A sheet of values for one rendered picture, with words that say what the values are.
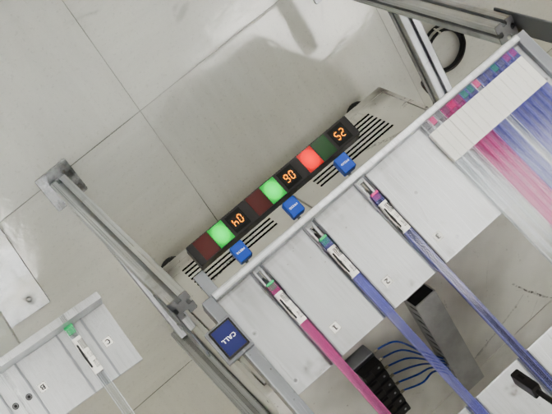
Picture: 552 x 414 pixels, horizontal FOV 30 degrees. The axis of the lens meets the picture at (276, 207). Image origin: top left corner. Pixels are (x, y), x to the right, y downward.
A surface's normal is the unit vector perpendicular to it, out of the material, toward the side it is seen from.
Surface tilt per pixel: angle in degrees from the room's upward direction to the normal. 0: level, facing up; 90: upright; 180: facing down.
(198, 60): 0
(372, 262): 45
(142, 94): 0
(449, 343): 0
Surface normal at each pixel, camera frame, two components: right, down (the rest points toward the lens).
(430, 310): 0.47, 0.33
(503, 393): 0.02, -0.26
